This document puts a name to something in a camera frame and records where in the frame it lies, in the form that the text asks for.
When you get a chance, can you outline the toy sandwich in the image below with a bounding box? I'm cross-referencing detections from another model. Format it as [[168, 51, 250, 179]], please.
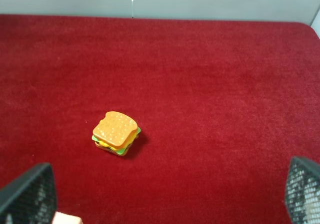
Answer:
[[91, 111, 141, 156]]

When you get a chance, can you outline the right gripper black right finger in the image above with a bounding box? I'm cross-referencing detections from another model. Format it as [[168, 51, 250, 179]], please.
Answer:
[[284, 157, 320, 224]]

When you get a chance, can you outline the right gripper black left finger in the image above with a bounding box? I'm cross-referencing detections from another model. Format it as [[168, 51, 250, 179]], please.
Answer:
[[0, 163, 57, 224]]

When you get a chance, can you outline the pink wafer block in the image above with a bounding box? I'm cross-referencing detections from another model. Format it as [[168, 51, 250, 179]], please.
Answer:
[[52, 212, 83, 224]]

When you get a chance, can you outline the red velvet tablecloth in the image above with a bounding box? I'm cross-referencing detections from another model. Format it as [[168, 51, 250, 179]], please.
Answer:
[[0, 15, 320, 224]]

